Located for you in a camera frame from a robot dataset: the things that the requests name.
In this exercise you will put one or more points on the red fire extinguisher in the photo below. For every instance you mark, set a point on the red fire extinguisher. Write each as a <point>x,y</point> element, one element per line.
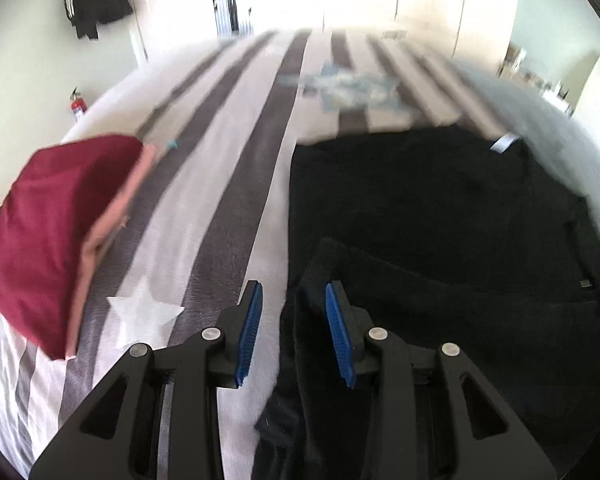
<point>77,104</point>

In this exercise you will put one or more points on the pink folded garment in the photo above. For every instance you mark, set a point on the pink folded garment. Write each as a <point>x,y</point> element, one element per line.
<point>110,239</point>

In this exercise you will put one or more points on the striped clothes in doorway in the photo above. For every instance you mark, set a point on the striped clothes in doorway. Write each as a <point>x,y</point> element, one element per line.
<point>233,17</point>

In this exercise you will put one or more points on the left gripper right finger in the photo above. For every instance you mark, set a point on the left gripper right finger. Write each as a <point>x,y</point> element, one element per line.
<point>433,414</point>

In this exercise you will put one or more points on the cluttered side table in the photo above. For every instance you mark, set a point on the cluttered side table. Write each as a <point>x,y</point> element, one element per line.
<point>513,70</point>

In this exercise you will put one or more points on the black sweatshirt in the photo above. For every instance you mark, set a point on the black sweatshirt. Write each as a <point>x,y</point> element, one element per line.
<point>440,238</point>

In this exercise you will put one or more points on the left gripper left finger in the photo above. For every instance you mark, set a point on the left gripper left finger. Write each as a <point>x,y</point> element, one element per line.
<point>114,433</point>

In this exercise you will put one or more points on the maroon folded garment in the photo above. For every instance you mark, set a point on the maroon folded garment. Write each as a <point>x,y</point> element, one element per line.
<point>65,201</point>

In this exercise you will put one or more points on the striped grey blue bedspread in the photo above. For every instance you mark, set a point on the striped grey blue bedspread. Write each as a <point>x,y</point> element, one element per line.
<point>213,211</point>

